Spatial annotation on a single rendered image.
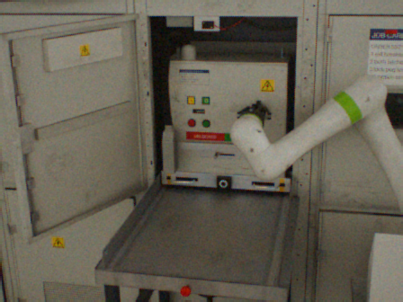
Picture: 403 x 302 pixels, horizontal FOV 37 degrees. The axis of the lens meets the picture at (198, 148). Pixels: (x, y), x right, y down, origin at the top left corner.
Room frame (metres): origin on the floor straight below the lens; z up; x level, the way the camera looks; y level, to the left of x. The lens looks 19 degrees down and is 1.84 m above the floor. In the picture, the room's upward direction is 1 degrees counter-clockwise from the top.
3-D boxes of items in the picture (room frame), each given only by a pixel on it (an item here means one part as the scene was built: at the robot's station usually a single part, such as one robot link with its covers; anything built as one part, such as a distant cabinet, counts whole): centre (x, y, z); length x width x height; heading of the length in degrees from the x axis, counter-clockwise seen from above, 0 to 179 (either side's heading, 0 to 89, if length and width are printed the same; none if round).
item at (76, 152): (2.14, 0.43, 1.21); 0.63 x 0.07 x 0.74; 141
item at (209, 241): (1.95, -0.03, 0.82); 0.68 x 0.62 x 0.06; 167
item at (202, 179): (2.31, -0.11, 0.89); 0.54 x 0.05 x 0.06; 77
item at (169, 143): (2.27, 0.11, 1.04); 0.08 x 0.05 x 0.17; 167
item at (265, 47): (2.88, -0.24, 1.28); 0.58 x 0.02 x 0.19; 77
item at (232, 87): (2.30, -0.11, 1.15); 0.48 x 0.01 x 0.48; 77
